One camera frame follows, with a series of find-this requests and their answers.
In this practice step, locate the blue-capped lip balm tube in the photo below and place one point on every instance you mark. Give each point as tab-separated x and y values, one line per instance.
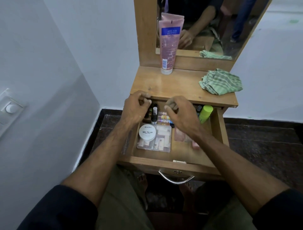
169	123

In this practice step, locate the blue-white bottle black cap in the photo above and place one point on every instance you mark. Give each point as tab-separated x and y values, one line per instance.
154	119

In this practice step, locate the person's black left sleeve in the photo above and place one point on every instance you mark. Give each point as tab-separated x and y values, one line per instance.
59	208

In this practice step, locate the person's right hand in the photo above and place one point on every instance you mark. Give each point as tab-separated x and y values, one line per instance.
185	118

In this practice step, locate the green striped cloth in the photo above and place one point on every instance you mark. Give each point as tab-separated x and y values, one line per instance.
221	81

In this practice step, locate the clear plastic compartment box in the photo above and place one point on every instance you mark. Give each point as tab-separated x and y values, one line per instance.
163	139

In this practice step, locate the wooden dressing table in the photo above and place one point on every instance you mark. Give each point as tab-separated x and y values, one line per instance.
184	83

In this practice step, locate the lime green bottle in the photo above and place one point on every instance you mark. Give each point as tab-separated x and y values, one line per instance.
205	113

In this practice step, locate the white-capped dark polish bottle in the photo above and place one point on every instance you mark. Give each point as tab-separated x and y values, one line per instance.
155	110

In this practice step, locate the red-capped lip balm tube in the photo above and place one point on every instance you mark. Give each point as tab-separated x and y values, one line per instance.
163	113

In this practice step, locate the person's right forearm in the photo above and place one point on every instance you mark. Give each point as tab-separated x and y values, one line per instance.
239	175

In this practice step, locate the pink cosmetic lotion tube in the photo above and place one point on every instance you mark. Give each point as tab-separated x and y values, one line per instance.
168	45

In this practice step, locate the white nail polish remover jar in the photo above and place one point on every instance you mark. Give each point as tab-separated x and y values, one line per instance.
147	132

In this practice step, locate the person's left foot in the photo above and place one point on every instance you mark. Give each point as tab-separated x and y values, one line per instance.
143	189

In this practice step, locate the dark red stool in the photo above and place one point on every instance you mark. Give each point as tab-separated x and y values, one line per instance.
175	221

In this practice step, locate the yellow-capped lip balm tube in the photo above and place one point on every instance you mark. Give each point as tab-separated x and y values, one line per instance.
163	117

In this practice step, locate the person's black right sleeve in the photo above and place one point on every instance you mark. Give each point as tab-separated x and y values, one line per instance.
279	211

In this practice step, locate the beige polish bottle black cap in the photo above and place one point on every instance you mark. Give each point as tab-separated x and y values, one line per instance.
147	116

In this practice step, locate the dressing table mirror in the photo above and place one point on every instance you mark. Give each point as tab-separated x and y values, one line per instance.
236	30

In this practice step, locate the person's olive green trousers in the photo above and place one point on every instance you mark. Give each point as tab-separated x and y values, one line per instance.
123	203

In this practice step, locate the wooden drawer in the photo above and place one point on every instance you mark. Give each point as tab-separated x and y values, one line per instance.
180	151

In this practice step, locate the person's black sleeve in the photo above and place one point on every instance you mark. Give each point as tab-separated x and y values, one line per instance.
279	211
59	208

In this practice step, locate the white wall switch panel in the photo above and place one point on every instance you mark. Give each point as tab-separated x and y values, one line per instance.
9	110

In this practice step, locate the person's left hand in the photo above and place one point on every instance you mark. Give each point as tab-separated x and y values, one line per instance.
136	109

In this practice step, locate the person's left forearm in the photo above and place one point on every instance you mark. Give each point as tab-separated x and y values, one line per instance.
94	163

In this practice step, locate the blue polish bottle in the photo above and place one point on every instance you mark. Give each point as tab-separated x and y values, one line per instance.
198	109

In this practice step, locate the pink spray bottle white cap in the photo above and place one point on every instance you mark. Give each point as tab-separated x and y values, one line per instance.
195	145

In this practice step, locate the pink perfume bottle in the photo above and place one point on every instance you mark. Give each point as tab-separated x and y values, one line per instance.
181	137

